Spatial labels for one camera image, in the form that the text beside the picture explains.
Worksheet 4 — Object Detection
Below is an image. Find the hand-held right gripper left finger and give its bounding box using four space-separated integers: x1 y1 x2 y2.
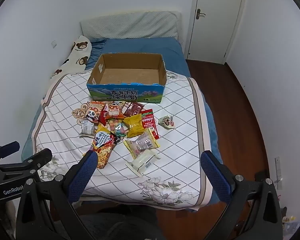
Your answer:
16 151 99 240

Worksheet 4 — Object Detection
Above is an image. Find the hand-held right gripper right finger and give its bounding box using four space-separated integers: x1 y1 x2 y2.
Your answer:
200 151 283 240

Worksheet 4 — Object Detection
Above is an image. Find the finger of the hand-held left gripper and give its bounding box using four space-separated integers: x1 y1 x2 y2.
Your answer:
0 148 52 180
0 141 20 167

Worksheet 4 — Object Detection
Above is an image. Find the small grey white snack packet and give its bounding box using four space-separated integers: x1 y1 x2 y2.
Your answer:
79 120 95 137

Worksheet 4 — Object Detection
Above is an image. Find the clear bag of colourful candy balls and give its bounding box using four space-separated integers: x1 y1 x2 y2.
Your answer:
107 119 129 137

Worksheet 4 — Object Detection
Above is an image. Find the white clear snack packet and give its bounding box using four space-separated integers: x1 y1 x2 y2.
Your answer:
125 151 160 177

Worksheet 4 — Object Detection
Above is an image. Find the panda print snack packet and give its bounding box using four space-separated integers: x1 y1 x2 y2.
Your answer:
86 101 107 124

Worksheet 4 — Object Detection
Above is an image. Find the pale yellow clear snack packet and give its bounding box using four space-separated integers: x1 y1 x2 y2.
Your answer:
124 129 160 159

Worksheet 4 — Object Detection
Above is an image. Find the orange cartoon face snack packet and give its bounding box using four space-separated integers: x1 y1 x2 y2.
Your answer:
100 101 126 125

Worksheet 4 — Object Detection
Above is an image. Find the red and green snack packet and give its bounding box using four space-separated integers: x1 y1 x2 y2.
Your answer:
141 109 159 140

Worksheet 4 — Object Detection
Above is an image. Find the cardboard box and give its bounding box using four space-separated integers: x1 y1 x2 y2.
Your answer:
86 53 167 104

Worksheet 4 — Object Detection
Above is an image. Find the white quilted floral blanket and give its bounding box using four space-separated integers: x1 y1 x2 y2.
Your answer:
31 70 213 212

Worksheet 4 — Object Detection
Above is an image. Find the small white wrapped snack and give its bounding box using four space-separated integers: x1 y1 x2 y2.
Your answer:
158 114 175 129

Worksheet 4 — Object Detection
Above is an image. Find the dark red snack packet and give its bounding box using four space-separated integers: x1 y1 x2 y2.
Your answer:
124 102 144 117

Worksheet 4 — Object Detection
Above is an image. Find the bear print pillow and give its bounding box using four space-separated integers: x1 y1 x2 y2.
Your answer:
50 35 93 79

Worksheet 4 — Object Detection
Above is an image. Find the blue cushion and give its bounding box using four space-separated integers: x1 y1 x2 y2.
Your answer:
21 37 223 205

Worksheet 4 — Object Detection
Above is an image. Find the white door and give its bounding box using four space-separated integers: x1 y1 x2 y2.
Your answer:
187 0 248 64

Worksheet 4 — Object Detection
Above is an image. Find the grey pillow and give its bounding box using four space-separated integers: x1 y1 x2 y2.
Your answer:
79 11 182 43

